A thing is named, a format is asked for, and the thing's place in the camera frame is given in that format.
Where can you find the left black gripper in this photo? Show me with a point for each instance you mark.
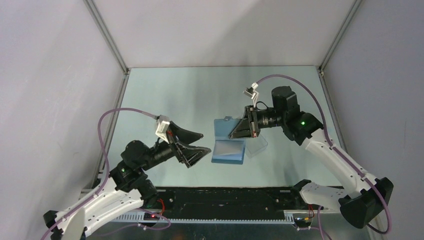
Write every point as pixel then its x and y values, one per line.
pixel 191 154

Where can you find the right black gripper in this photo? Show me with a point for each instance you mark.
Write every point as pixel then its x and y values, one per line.
pixel 246 128

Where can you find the clear acrylic box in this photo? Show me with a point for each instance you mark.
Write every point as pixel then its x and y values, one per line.
pixel 255 146

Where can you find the blue card holder wallet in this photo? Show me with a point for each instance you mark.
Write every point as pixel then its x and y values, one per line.
pixel 226 150

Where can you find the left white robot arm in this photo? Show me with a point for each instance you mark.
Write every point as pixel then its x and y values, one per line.
pixel 127 187

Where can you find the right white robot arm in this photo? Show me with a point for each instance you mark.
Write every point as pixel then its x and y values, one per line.
pixel 362 197

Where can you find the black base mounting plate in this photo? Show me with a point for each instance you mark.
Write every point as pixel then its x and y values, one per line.
pixel 226 203

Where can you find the right aluminium frame rail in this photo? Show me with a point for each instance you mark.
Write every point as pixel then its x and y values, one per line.
pixel 321 68

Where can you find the aluminium frame rail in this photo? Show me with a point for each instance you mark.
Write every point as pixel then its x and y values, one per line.
pixel 109 79
pixel 321 68

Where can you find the left aluminium frame rail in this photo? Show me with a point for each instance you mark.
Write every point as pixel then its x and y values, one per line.
pixel 109 79

